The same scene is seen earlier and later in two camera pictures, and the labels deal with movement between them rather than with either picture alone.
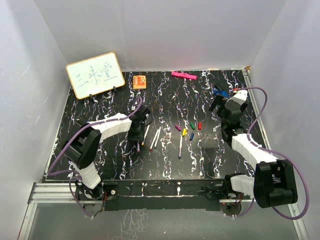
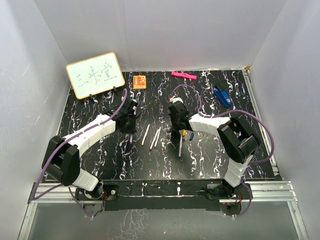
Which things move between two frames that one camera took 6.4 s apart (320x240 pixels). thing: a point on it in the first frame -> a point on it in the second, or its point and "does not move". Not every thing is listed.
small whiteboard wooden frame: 95,75 does not move
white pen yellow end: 143,142 does not move
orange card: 139,82 does not move
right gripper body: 224,125 -> 175,122
